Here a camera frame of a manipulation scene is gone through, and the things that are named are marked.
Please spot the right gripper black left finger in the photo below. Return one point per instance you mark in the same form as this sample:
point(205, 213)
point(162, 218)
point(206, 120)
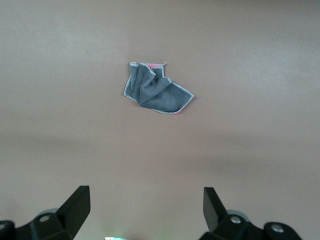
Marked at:
point(67, 222)

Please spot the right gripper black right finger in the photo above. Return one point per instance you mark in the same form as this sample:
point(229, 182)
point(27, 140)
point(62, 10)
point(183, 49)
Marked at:
point(220, 225)

